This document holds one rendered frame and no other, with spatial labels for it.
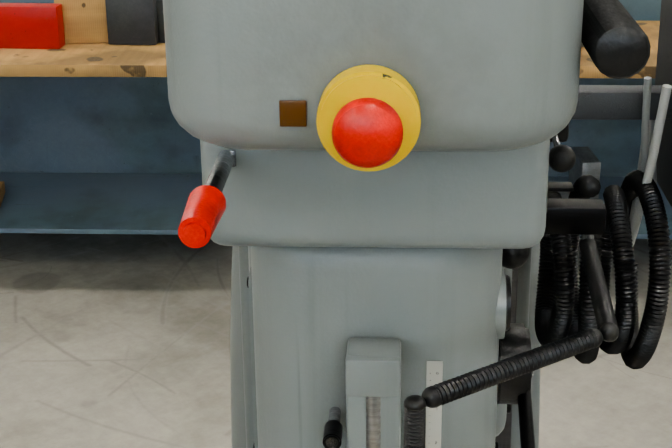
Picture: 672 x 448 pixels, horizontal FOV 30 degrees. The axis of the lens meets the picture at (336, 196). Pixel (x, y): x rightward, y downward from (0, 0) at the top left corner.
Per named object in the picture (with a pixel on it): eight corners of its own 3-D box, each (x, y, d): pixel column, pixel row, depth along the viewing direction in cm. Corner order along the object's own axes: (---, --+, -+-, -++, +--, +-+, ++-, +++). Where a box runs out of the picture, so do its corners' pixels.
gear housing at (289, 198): (551, 256, 87) (558, 117, 83) (200, 252, 88) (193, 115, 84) (512, 117, 118) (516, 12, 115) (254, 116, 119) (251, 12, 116)
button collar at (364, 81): (420, 172, 73) (421, 72, 71) (317, 172, 73) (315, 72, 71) (419, 161, 75) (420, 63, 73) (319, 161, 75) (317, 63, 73)
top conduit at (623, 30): (649, 80, 75) (653, 23, 74) (578, 80, 76) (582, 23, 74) (561, -44, 118) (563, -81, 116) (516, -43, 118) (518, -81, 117)
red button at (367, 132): (402, 173, 70) (403, 104, 68) (331, 172, 70) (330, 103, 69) (402, 154, 73) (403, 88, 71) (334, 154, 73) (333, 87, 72)
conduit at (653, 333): (663, 404, 124) (680, 207, 117) (498, 401, 125) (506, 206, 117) (631, 322, 141) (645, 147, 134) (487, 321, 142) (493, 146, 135)
